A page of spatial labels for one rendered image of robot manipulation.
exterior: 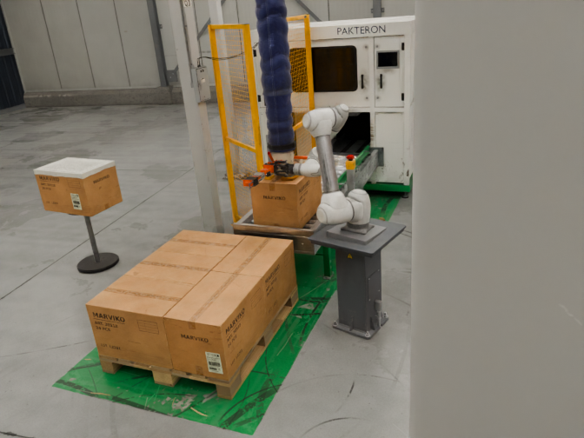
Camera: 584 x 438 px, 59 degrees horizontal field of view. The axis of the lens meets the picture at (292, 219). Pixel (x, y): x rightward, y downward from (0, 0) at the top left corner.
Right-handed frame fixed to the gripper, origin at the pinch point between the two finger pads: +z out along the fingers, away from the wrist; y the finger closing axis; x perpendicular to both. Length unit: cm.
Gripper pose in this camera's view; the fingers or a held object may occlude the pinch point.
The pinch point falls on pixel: (269, 168)
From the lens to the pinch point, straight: 403.7
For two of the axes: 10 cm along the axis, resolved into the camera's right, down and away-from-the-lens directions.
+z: -9.3, -0.9, 3.5
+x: 3.6, -3.9, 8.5
